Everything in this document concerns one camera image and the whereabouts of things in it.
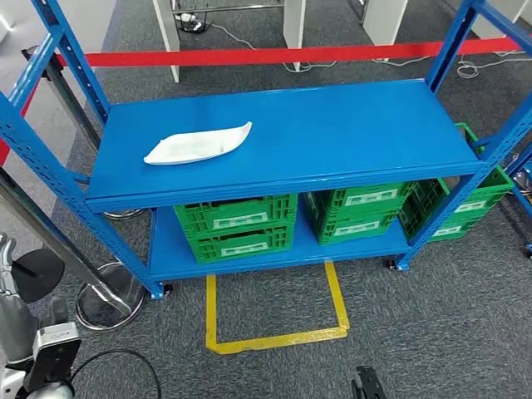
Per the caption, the white floor cable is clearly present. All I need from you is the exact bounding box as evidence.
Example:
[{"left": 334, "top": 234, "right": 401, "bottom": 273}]
[
  {"left": 203, "top": 22, "right": 337, "bottom": 74},
  {"left": 371, "top": 50, "right": 532, "bottom": 79}
]

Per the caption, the red barrier belt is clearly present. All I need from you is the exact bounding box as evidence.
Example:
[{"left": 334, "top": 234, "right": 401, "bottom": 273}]
[
  {"left": 56, "top": 37, "right": 520, "bottom": 68},
  {"left": 0, "top": 82, "right": 38, "bottom": 166}
]

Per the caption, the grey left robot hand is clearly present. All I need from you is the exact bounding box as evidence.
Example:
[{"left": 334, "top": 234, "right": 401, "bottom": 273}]
[{"left": 0, "top": 234, "right": 69, "bottom": 367}]

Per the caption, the blue metal shelf rack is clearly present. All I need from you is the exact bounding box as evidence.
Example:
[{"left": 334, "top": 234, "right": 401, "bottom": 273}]
[{"left": 0, "top": 0, "right": 532, "bottom": 301}]

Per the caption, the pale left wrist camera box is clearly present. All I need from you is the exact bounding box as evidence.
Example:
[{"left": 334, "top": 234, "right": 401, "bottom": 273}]
[{"left": 24, "top": 322, "right": 81, "bottom": 393}]

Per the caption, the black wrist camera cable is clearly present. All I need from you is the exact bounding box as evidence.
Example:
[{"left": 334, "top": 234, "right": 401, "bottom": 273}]
[{"left": 69, "top": 348, "right": 163, "bottom": 399}]

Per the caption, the black power strip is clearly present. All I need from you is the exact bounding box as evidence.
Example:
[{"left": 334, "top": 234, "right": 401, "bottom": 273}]
[{"left": 174, "top": 12, "right": 205, "bottom": 33}]

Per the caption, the white table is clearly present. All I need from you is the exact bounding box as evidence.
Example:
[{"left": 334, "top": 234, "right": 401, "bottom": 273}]
[
  {"left": 363, "top": 0, "right": 409, "bottom": 47},
  {"left": 471, "top": 0, "right": 530, "bottom": 40},
  {"left": 152, "top": 0, "right": 307, "bottom": 84}
]

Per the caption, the white curved plastic part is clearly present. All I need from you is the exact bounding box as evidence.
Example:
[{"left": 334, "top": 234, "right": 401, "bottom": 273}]
[{"left": 143, "top": 121, "right": 253, "bottom": 166}]

